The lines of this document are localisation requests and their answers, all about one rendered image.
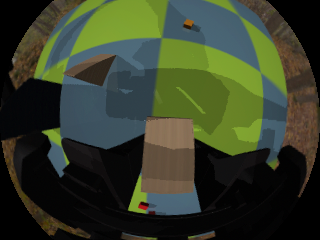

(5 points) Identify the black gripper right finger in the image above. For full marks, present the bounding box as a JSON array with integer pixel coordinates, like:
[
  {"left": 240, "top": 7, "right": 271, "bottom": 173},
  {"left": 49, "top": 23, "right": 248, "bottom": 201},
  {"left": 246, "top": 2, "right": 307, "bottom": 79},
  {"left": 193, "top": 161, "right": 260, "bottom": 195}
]
[{"left": 193, "top": 137, "right": 271, "bottom": 212}]

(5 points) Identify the small orange block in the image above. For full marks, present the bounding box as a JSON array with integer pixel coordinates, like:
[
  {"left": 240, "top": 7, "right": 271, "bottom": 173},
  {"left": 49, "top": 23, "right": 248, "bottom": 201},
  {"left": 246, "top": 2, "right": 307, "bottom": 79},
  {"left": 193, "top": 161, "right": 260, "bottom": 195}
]
[{"left": 183, "top": 19, "right": 195, "bottom": 29}]

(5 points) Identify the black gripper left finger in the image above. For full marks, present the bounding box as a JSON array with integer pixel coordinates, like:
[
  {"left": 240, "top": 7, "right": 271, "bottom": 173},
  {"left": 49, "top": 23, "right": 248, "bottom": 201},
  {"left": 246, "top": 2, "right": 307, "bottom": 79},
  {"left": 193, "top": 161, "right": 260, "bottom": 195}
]
[{"left": 61, "top": 133, "right": 145, "bottom": 211}]

